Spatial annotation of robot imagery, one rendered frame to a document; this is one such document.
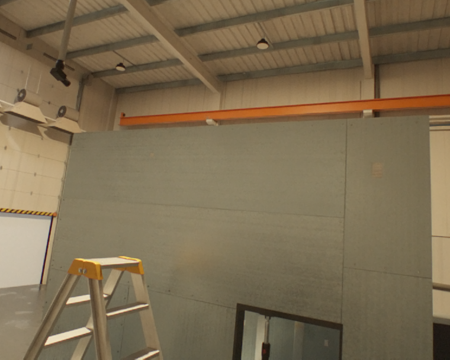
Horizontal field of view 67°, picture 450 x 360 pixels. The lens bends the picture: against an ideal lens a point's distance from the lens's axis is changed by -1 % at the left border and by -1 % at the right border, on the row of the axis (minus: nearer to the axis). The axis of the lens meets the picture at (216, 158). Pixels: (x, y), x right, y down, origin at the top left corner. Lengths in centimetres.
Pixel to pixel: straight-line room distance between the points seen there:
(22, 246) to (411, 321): 1204
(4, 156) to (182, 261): 1023
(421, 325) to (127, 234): 182
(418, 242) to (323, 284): 51
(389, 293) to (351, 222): 37
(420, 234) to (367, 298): 40
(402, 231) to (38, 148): 1182
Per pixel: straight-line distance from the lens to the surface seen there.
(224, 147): 223
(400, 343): 200
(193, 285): 226
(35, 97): 1185
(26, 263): 1319
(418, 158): 199
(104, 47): 1241
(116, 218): 264
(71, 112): 1261
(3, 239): 1259
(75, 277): 188
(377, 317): 198
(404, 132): 202
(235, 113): 1158
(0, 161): 1207
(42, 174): 1286
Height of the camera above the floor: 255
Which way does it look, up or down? 11 degrees up
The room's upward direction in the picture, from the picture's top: 6 degrees clockwise
